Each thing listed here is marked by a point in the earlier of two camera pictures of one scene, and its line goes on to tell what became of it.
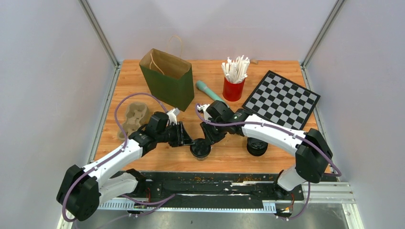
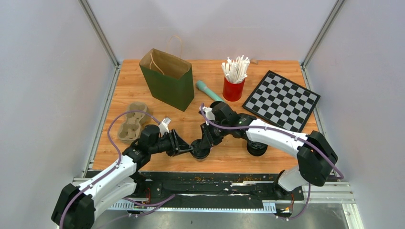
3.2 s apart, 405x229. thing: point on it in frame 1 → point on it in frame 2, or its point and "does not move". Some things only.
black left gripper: (183, 138) → (177, 145)
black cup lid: (200, 149) does not move
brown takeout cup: (201, 158) does not move
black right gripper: (210, 137) does not move
